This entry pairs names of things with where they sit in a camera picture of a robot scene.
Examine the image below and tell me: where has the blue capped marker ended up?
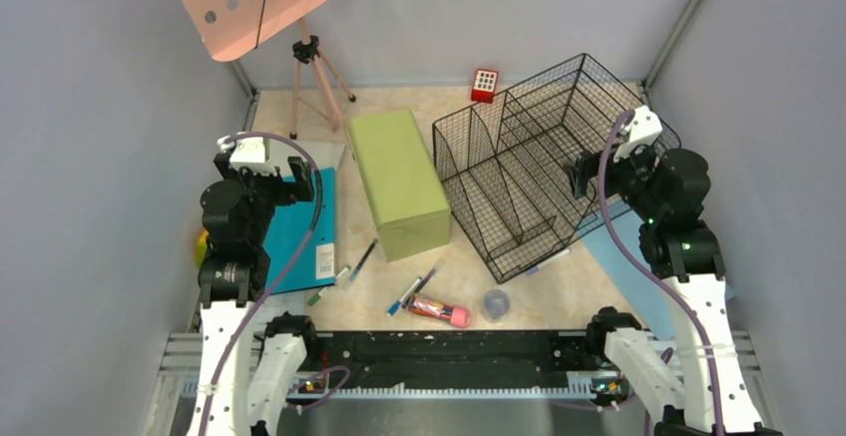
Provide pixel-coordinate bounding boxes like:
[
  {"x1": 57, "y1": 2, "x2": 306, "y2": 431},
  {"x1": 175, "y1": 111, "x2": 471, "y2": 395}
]
[{"x1": 386, "y1": 276, "x2": 422, "y2": 316}]

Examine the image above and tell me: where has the teal folder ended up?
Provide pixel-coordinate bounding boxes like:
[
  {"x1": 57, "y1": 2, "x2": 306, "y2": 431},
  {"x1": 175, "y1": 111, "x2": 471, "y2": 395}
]
[{"x1": 263, "y1": 168, "x2": 336, "y2": 294}]

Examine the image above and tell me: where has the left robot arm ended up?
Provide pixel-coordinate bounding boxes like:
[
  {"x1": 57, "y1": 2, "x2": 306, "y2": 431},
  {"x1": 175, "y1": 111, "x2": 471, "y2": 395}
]
[{"x1": 188, "y1": 154, "x2": 322, "y2": 435}]

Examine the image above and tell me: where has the pink capped pencil tube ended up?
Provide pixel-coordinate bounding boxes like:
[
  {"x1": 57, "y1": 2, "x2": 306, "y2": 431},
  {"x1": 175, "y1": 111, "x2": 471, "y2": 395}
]
[{"x1": 407, "y1": 293, "x2": 472, "y2": 328}]

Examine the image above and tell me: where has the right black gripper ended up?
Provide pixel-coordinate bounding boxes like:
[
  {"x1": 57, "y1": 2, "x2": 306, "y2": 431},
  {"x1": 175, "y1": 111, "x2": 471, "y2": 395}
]
[{"x1": 564, "y1": 136, "x2": 664, "y2": 220}]

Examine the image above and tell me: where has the clear round container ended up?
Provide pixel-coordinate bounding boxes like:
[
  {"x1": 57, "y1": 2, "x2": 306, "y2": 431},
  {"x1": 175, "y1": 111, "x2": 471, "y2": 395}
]
[{"x1": 482, "y1": 289, "x2": 511, "y2": 322}]

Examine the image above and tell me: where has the black pen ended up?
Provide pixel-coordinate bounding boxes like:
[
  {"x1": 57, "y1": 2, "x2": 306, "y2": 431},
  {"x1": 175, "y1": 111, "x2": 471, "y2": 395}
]
[{"x1": 347, "y1": 237, "x2": 379, "y2": 283}]

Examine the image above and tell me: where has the black wire desk organizer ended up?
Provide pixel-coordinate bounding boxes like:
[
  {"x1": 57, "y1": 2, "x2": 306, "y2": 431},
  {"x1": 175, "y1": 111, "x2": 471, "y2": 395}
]
[{"x1": 432, "y1": 53, "x2": 642, "y2": 283}]

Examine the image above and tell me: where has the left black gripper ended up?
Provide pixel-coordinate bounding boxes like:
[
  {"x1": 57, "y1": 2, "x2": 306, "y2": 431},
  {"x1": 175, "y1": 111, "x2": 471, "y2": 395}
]
[{"x1": 216, "y1": 151, "x2": 313, "y2": 243}]

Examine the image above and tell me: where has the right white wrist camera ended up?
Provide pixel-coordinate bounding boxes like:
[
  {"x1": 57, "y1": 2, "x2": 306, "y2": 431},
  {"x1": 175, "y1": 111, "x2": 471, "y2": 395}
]
[{"x1": 614, "y1": 105, "x2": 663, "y2": 163}]

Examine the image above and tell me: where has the grey white folder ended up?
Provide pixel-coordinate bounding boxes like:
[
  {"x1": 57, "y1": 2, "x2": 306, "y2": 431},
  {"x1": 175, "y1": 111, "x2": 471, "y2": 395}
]
[{"x1": 268, "y1": 140, "x2": 345, "y2": 182}]

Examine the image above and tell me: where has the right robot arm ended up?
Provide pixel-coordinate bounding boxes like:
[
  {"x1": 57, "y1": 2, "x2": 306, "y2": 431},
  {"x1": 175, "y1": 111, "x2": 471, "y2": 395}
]
[{"x1": 567, "y1": 145, "x2": 775, "y2": 435}]

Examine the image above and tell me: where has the light blue clipboard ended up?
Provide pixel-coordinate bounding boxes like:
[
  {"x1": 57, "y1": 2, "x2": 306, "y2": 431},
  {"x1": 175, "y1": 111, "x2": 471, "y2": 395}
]
[{"x1": 581, "y1": 198, "x2": 736, "y2": 342}]

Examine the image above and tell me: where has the yellow green block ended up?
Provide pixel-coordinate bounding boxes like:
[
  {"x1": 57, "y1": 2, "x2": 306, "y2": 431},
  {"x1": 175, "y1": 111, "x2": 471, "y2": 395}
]
[{"x1": 194, "y1": 229, "x2": 209, "y2": 268}]

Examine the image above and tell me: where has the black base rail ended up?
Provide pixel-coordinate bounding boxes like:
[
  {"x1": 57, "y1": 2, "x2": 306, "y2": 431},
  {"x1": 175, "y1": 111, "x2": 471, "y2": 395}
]
[{"x1": 299, "y1": 330, "x2": 633, "y2": 400}]

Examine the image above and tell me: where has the green rectangular box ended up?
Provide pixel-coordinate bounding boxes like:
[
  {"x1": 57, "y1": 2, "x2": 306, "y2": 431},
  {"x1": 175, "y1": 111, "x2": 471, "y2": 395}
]
[{"x1": 347, "y1": 110, "x2": 451, "y2": 262}]

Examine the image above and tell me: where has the white blue marker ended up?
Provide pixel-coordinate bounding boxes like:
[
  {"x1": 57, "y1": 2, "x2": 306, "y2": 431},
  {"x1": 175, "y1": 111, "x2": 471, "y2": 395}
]
[{"x1": 524, "y1": 247, "x2": 571, "y2": 275}]

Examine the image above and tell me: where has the green capped marker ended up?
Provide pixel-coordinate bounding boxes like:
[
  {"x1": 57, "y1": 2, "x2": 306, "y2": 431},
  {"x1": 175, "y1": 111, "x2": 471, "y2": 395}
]
[{"x1": 306, "y1": 265, "x2": 351, "y2": 306}]

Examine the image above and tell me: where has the red calculator cube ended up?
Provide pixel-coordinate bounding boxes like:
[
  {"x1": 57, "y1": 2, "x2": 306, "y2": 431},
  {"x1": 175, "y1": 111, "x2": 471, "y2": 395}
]
[{"x1": 470, "y1": 69, "x2": 499, "y2": 104}]

